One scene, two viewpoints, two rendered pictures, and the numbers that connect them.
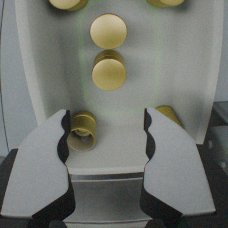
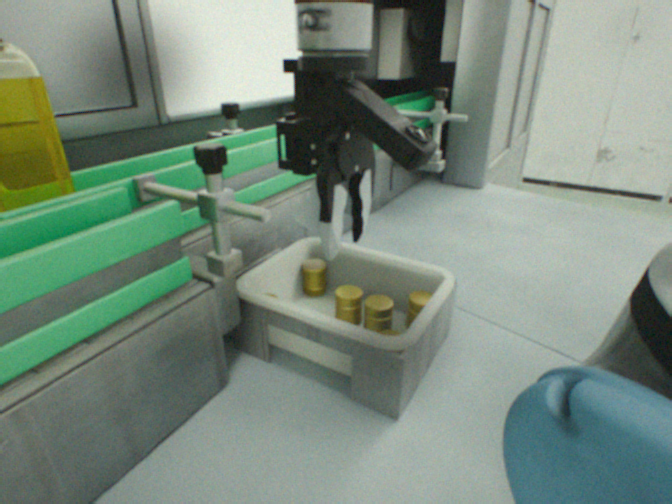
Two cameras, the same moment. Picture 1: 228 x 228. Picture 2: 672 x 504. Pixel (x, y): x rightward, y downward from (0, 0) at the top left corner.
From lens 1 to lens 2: 0.43 m
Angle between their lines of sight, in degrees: 52
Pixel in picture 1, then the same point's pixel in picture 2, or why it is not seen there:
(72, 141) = (314, 265)
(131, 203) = (237, 243)
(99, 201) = (258, 236)
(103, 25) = (385, 301)
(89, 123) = (318, 280)
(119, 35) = (372, 304)
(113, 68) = (352, 294)
